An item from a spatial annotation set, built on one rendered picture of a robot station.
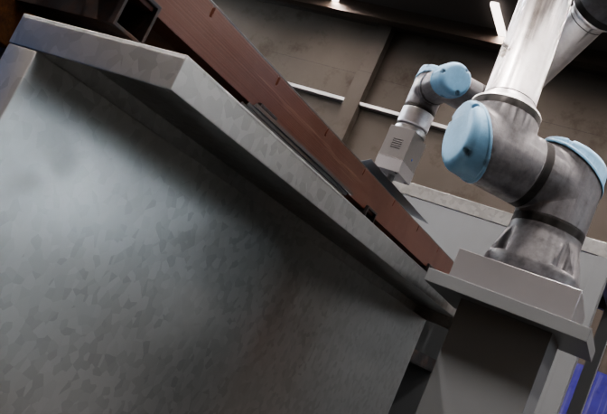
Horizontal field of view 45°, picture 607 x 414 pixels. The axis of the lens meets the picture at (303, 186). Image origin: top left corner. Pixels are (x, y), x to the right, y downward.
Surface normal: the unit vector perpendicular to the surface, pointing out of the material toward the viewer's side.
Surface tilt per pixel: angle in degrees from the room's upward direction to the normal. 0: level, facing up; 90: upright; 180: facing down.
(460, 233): 90
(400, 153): 90
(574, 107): 90
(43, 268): 90
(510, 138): 82
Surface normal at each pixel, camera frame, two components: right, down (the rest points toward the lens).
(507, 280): -0.36, -0.32
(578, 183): 0.24, -0.11
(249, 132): 0.82, 0.28
